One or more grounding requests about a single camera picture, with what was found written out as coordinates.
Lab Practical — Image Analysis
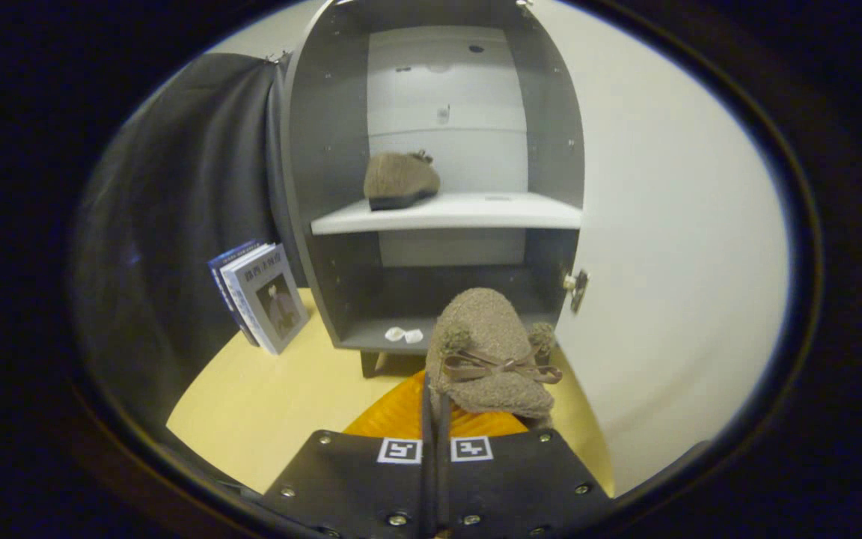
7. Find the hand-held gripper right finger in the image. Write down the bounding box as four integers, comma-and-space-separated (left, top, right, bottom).
435, 393, 617, 539

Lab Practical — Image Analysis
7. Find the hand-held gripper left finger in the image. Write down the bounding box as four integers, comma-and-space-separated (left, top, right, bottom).
261, 369, 432, 539

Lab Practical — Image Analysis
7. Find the brown fuzzy shoe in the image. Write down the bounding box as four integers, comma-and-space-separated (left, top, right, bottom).
363, 150, 441, 212
425, 287, 563, 431

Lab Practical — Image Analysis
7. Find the white shoe cabinet door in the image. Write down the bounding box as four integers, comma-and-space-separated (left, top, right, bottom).
528, 0, 791, 499

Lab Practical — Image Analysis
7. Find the metal door hinge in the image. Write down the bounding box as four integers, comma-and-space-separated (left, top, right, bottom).
563, 269, 590, 314

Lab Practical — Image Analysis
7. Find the white cabinet shelf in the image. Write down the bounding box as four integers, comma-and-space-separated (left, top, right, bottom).
310, 192, 583, 237

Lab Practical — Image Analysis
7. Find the grey portrait cover book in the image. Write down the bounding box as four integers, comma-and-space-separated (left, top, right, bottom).
223, 253, 311, 356

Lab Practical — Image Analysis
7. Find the thin blue white book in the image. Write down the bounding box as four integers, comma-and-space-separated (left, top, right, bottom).
218, 243, 276, 349

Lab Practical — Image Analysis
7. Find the black backdrop cloth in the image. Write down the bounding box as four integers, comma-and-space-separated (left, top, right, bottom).
72, 52, 312, 435

